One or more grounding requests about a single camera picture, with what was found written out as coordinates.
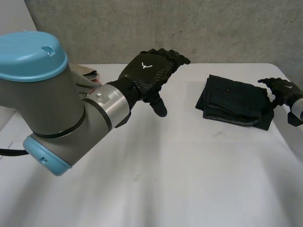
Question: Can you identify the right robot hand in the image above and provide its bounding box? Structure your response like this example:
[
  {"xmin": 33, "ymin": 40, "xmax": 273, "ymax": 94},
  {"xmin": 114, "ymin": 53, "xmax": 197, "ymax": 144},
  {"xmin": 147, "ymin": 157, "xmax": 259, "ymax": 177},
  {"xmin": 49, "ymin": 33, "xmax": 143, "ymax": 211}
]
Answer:
[{"xmin": 257, "ymin": 77, "xmax": 303, "ymax": 110}]

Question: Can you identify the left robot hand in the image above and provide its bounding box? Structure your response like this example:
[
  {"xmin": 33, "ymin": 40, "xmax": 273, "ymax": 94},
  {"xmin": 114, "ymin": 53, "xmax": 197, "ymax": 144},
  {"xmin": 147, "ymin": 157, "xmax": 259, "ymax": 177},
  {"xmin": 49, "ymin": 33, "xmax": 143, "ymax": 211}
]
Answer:
[{"xmin": 107, "ymin": 48, "xmax": 191, "ymax": 117}]

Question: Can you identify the dark blue cloth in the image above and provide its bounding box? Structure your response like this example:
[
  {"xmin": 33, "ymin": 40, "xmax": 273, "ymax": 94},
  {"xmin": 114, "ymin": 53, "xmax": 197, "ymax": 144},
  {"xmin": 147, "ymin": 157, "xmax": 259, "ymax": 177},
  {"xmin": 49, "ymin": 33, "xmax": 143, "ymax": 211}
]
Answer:
[{"xmin": 195, "ymin": 74, "xmax": 275, "ymax": 131}]

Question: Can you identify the coral towel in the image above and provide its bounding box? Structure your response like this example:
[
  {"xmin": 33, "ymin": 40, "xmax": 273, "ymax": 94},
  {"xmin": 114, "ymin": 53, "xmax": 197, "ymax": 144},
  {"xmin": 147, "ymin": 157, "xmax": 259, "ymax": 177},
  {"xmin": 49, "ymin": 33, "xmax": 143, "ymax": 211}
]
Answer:
[{"xmin": 89, "ymin": 78, "xmax": 103, "ymax": 93}]

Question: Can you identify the grey towel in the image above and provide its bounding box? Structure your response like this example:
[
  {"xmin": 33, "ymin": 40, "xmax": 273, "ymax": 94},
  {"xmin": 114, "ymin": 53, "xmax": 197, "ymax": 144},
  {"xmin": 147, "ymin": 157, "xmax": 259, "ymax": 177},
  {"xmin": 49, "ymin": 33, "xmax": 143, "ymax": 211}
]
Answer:
[{"xmin": 68, "ymin": 65, "xmax": 103, "ymax": 100}]

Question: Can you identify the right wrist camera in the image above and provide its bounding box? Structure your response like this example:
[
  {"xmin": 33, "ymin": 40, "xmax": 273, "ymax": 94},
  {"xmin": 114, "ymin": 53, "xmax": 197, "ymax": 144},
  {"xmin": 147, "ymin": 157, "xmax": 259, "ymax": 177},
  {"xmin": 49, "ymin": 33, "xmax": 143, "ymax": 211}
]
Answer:
[{"xmin": 287, "ymin": 110, "xmax": 303, "ymax": 128}]

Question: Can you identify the black cable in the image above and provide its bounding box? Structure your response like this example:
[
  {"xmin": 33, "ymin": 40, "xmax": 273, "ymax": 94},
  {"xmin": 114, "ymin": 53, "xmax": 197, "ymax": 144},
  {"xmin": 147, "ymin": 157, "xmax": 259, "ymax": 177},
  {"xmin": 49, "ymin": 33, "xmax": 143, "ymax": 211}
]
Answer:
[{"xmin": 0, "ymin": 148, "xmax": 30, "ymax": 157}]

